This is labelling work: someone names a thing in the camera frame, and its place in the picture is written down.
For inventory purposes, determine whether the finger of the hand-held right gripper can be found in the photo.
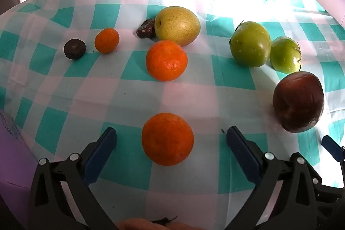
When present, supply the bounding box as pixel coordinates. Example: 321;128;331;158
310;176;345;203
321;135;345;163

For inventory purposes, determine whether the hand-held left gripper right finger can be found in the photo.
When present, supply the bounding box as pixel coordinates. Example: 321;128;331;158
225;126;319;230

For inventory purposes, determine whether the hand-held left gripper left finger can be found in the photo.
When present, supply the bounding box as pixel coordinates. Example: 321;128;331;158
28;127;119;230

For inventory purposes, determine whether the large orange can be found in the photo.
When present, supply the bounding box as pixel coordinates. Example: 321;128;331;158
146;40;188;82
141;113;194;166

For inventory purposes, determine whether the white box with purple rim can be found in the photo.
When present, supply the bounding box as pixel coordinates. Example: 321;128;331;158
0;109;58;190

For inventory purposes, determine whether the large green apple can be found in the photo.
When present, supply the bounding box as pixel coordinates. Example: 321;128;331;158
230;21;272;68

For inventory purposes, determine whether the wrinkled brown date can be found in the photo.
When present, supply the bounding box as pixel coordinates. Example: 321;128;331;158
136;18;157;39

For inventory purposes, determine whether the yellow pear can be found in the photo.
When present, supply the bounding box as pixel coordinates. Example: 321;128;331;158
154;6;201;47

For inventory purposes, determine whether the dark red round fruit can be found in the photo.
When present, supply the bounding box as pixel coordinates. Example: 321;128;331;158
272;71;324;133

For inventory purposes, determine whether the teal white checkered tablecloth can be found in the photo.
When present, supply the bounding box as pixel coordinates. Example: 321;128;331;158
0;0;345;222

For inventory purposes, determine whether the small green apple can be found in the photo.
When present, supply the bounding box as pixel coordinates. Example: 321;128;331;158
270;36;302;74

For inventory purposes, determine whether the small dark round fruit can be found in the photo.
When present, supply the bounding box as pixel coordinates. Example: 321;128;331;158
64;38;87;60

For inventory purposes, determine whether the small orange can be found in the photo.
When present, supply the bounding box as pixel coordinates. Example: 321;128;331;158
94;28;120;54

